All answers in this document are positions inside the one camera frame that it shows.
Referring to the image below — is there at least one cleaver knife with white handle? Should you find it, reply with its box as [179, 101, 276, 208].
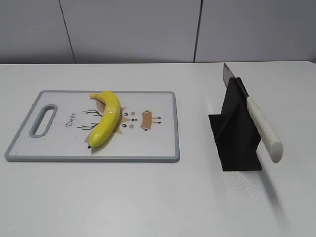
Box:
[223, 63, 283, 163]

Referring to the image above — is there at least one yellow plastic banana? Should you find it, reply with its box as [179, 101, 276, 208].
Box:
[88, 91, 121, 149]

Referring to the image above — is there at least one black knife stand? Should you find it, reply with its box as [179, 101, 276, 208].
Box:
[208, 78, 262, 171]

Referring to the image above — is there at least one grey-rimmed deer cutting board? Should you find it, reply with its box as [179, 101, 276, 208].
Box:
[4, 90, 180, 162]

